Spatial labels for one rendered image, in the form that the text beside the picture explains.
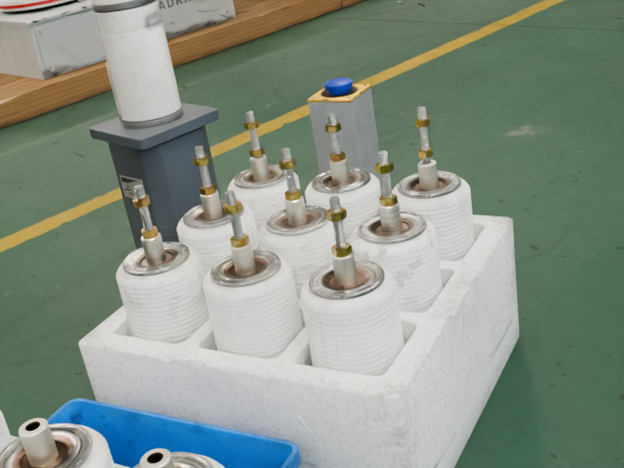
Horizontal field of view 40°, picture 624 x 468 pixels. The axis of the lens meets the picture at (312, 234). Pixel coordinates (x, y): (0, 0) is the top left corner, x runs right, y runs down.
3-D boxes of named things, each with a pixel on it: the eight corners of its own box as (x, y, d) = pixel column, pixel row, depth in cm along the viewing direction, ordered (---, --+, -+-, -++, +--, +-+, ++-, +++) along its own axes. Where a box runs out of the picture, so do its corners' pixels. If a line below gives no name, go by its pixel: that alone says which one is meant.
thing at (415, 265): (446, 339, 105) (432, 205, 98) (454, 385, 96) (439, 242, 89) (368, 347, 106) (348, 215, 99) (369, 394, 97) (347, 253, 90)
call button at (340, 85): (321, 99, 122) (318, 85, 121) (333, 90, 125) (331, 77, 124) (346, 99, 120) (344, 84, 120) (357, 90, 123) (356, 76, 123)
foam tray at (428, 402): (115, 466, 104) (76, 342, 96) (272, 305, 134) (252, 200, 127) (417, 545, 85) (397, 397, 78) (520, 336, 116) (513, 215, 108)
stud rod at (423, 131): (425, 170, 101) (419, 109, 98) (422, 168, 102) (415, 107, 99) (433, 168, 102) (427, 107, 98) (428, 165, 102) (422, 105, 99)
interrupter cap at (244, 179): (273, 164, 119) (272, 160, 118) (300, 177, 113) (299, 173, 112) (225, 181, 116) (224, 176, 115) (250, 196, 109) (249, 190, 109)
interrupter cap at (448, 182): (461, 198, 99) (461, 192, 99) (396, 202, 100) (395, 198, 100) (461, 173, 106) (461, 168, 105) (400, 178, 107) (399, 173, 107)
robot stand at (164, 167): (134, 297, 143) (86, 128, 131) (201, 261, 152) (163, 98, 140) (186, 321, 133) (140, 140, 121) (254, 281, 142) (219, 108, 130)
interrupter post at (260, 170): (266, 175, 116) (261, 151, 114) (274, 178, 114) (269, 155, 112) (250, 180, 115) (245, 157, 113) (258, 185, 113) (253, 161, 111)
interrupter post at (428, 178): (439, 190, 102) (436, 165, 100) (419, 192, 102) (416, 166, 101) (439, 183, 104) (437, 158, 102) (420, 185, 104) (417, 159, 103)
